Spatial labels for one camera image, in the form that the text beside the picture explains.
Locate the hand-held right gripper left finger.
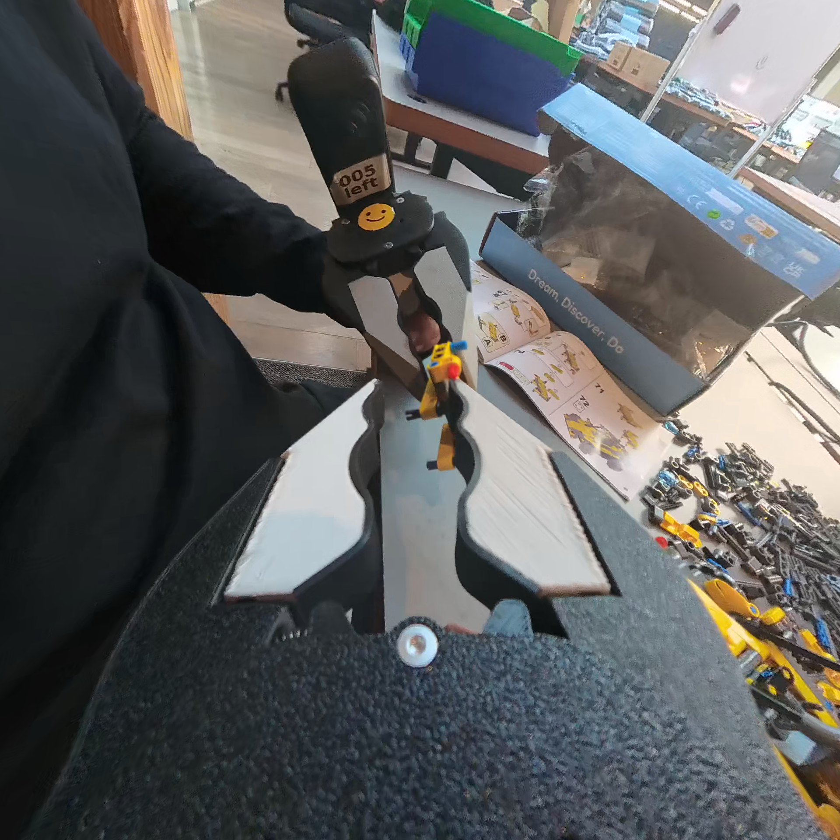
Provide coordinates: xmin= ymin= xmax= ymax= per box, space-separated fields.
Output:
xmin=223 ymin=379 xmax=385 ymax=618

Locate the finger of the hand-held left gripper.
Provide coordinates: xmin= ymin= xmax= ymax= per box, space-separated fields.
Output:
xmin=413 ymin=251 xmax=478 ymax=389
xmin=348 ymin=277 xmax=425 ymax=399

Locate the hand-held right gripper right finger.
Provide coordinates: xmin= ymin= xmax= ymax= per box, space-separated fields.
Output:
xmin=449 ymin=382 xmax=614 ymax=603

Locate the small yellow brick assembly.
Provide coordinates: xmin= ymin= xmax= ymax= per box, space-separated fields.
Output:
xmin=406 ymin=340 xmax=469 ymax=473

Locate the yellow brick vehicle model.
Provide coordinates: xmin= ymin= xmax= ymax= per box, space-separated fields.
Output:
xmin=689 ymin=571 xmax=840 ymax=836

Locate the person's left forearm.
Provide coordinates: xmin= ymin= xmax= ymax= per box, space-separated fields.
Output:
xmin=125 ymin=105 xmax=329 ymax=314

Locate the background office desk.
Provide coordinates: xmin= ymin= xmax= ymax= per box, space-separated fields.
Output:
xmin=371 ymin=13 xmax=553 ymax=179

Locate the instruction booklet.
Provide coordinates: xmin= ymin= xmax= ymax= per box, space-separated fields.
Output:
xmin=469 ymin=259 xmax=665 ymax=501

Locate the blue cardboard box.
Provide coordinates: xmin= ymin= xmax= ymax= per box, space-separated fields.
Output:
xmin=479 ymin=82 xmax=840 ymax=419

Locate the blue bin with green lid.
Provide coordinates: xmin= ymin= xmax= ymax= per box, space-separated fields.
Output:
xmin=399 ymin=0 xmax=583 ymax=137

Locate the crumpled plastic bag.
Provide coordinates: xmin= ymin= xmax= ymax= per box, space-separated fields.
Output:
xmin=518 ymin=143 xmax=806 ymax=383

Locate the person's dark clothing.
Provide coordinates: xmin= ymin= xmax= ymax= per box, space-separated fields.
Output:
xmin=0 ymin=0 xmax=368 ymax=840

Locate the pile of grey brick pieces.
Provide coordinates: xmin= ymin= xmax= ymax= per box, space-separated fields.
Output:
xmin=642 ymin=420 xmax=840 ymax=654

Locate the white board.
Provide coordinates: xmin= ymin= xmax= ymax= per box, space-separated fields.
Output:
xmin=669 ymin=0 xmax=840 ymax=127

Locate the black cable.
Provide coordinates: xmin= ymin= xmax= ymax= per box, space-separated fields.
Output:
xmin=745 ymin=315 xmax=840 ymax=460

